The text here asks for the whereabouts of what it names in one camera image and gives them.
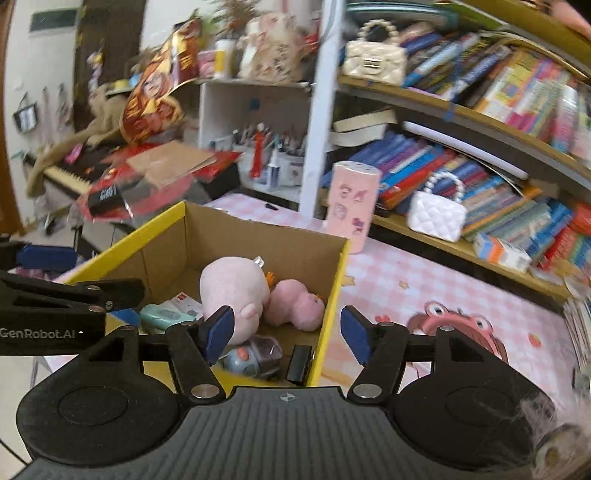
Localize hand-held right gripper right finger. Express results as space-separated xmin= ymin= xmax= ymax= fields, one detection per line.
xmin=340 ymin=305 xmax=499 ymax=402

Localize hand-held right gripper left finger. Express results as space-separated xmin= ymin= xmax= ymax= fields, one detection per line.
xmin=79 ymin=305 xmax=235 ymax=401

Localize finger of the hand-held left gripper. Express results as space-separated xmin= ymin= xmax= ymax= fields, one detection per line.
xmin=0 ymin=270 xmax=145 ymax=316
xmin=0 ymin=240 xmax=77 ymax=280

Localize grey toy camera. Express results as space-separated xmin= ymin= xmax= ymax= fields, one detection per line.
xmin=221 ymin=336 xmax=284 ymax=380

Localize small white box red label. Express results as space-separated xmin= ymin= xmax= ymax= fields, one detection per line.
xmin=159 ymin=293 xmax=205 ymax=320

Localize round pink plush toy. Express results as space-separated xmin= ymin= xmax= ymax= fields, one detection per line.
xmin=199 ymin=256 xmax=273 ymax=346

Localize mint green small device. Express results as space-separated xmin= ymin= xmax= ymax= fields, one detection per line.
xmin=139 ymin=304 xmax=199 ymax=334

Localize black rectangular block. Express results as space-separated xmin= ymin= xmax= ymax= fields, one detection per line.
xmin=286 ymin=344 xmax=316 ymax=388

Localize pink plush with orange fins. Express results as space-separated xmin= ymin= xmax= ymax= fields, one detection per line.
xmin=264 ymin=272 xmax=327 ymax=332

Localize yellow cardboard box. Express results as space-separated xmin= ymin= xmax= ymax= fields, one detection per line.
xmin=62 ymin=200 xmax=352 ymax=389

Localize black box white label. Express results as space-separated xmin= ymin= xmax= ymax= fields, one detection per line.
xmin=87 ymin=185 xmax=125 ymax=217

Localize black electric piano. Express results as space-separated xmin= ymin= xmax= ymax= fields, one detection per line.
xmin=23 ymin=152 xmax=135 ymax=260

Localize red decorations in plastic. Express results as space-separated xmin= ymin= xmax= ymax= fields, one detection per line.
xmin=76 ymin=143 xmax=243 ymax=227

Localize brown fuzzy cloth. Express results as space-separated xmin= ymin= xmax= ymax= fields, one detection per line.
xmin=25 ymin=83 xmax=135 ymax=195

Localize pink cartoon canister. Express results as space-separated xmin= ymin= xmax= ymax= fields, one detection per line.
xmin=323 ymin=161 xmax=383 ymax=255

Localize brown cardboard sheet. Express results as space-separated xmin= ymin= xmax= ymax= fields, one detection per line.
xmin=126 ymin=141 xmax=218 ymax=190

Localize white pearl handbag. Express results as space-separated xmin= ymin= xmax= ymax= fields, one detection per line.
xmin=406 ymin=170 xmax=468 ymax=243

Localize orange and blue box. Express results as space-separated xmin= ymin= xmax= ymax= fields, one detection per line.
xmin=473 ymin=232 xmax=533 ymax=274

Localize row of colourful books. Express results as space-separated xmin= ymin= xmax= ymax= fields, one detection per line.
xmin=321 ymin=131 xmax=591 ymax=273
xmin=402 ymin=28 xmax=591 ymax=162

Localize bunch of pens and brushes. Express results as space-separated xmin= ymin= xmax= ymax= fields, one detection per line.
xmin=231 ymin=122 xmax=308 ymax=188

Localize red and gold paper decoration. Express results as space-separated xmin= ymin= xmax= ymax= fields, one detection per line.
xmin=121 ymin=18 xmax=204 ymax=147

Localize wooden bookshelf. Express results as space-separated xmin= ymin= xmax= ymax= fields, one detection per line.
xmin=300 ymin=0 xmax=591 ymax=305

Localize white cubby shelf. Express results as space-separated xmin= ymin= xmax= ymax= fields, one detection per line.
xmin=196 ymin=78 xmax=315 ymax=204

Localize thick beige books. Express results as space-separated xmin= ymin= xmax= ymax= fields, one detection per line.
xmin=330 ymin=108 xmax=398 ymax=148

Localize white paper roll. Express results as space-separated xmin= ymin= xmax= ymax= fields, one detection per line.
xmin=402 ymin=121 xmax=530 ymax=181

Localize dark wooden door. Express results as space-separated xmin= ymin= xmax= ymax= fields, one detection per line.
xmin=74 ymin=0 xmax=147 ymax=135

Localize stack of books and papers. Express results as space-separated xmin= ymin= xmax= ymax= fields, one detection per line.
xmin=561 ymin=295 xmax=591 ymax=361

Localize fluffy white sleeve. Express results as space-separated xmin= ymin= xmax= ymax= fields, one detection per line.
xmin=519 ymin=378 xmax=591 ymax=480

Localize white bottle yellow label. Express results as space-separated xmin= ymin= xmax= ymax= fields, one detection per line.
xmin=213 ymin=39 xmax=236 ymax=79

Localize cream pearl handbag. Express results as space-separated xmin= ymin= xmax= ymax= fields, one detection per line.
xmin=342 ymin=19 xmax=410 ymax=88

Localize floral cloth bag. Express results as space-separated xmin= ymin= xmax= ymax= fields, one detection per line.
xmin=238 ymin=11 xmax=310 ymax=83

